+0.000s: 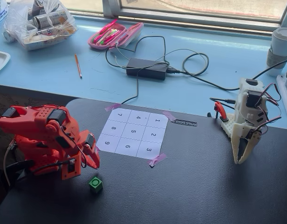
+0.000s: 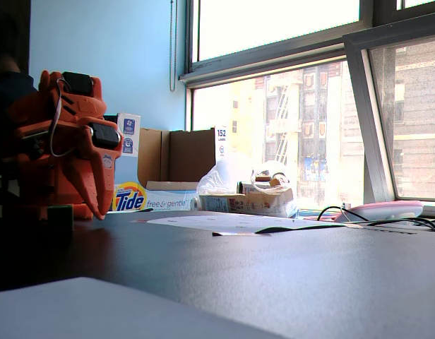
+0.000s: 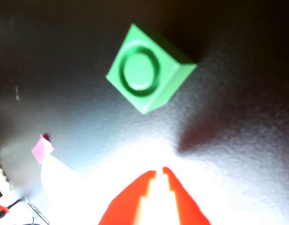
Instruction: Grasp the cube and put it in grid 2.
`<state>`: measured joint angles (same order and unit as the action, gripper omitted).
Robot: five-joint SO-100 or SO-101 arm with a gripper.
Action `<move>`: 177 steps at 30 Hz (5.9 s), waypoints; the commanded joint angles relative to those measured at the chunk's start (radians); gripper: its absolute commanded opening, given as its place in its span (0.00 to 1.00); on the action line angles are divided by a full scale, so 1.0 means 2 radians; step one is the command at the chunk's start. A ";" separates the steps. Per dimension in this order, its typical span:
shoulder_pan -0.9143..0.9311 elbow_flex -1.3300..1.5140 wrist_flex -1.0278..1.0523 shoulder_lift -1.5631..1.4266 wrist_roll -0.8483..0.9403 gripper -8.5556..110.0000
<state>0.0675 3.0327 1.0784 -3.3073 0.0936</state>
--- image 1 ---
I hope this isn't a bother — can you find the black adapter mains cord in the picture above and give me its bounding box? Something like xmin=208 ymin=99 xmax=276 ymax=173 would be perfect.
xmin=166 ymin=48 xmax=287 ymax=91

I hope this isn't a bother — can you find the orange pencil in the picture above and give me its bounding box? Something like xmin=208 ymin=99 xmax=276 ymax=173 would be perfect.
xmin=74 ymin=53 xmax=83 ymax=79

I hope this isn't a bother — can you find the black adapter output cable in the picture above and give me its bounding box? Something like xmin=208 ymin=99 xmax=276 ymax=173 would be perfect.
xmin=105 ymin=35 xmax=170 ymax=105

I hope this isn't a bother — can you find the pink white flat device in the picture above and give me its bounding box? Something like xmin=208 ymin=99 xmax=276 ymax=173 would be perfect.
xmin=87 ymin=20 xmax=144 ymax=51

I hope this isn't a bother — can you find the black usb cable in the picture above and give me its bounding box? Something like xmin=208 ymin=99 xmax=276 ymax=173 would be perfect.
xmin=210 ymin=97 xmax=237 ymax=105

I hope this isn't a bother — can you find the thin white cable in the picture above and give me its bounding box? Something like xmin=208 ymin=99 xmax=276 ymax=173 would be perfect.
xmin=109 ymin=43 xmax=125 ymax=70

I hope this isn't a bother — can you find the black striped sticker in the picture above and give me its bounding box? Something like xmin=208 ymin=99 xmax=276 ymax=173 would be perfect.
xmin=171 ymin=119 xmax=198 ymax=127

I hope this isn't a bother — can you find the printed carton box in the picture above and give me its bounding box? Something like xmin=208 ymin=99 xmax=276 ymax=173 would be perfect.
xmin=22 ymin=27 xmax=74 ymax=51

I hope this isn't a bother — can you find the grey window frame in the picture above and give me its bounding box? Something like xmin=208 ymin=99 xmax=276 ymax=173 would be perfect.
xmin=64 ymin=0 xmax=287 ymax=36

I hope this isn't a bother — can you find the white power strip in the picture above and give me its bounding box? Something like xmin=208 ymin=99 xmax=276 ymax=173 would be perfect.
xmin=276 ymin=69 xmax=287 ymax=122

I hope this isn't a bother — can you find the green cube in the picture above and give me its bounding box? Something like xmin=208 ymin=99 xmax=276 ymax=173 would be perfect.
xmin=88 ymin=176 xmax=103 ymax=194

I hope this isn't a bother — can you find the white numbered grid paper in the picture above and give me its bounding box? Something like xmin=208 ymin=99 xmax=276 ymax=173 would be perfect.
xmin=96 ymin=107 xmax=169 ymax=158

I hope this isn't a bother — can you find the white plate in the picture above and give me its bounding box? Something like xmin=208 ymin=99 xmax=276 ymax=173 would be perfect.
xmin=0 ymin=50 xmax=11 ymax=75

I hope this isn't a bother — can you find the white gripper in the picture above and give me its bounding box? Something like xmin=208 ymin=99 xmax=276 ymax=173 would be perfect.
xmin=232 ymin=122 xmax=262 ymax=165

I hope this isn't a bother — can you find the orange table clamp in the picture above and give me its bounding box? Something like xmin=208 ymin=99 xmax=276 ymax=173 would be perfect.
xmin=214 ymin=102 xmax=229 ymax=122

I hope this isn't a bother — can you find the black power adapter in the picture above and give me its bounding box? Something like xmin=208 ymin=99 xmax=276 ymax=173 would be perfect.
xmin=126 ymin=57 xmax=169 ymax=81

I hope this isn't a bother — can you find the white paper coffee cup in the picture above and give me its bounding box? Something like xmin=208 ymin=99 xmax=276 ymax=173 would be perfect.
xmin=266 ymin=27 xmax=287 ymax=77

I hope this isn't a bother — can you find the silver drink can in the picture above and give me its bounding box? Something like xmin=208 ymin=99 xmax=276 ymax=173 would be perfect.
xmin=33 ymin=10 xmax=68 ymax=29

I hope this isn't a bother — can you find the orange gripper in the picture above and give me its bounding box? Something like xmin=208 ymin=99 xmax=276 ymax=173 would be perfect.
xmin=77 ymin=130 xmax=101 ymax=169

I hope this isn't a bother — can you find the clear plastic bag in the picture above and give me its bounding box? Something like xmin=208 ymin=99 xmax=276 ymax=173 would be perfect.
xmin=2 ymin=0 xmax=78 ymax=51

